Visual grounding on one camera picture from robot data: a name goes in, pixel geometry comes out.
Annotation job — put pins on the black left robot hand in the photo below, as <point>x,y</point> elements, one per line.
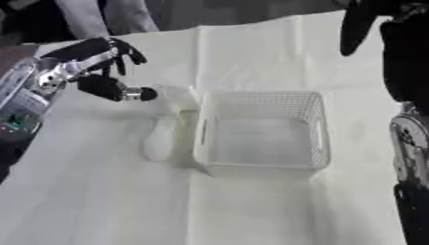
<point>100,86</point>

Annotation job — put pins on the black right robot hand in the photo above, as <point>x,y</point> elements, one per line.
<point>408,57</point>

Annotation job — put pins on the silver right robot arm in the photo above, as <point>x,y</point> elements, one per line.
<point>412,178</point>

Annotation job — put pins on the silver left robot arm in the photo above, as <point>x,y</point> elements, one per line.
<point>22,102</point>

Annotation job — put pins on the person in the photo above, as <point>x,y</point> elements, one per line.
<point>111,16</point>

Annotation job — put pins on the white oblong object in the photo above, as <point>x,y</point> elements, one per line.
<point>159,140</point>

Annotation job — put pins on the white perforated plastic basket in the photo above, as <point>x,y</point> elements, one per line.
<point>262,140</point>

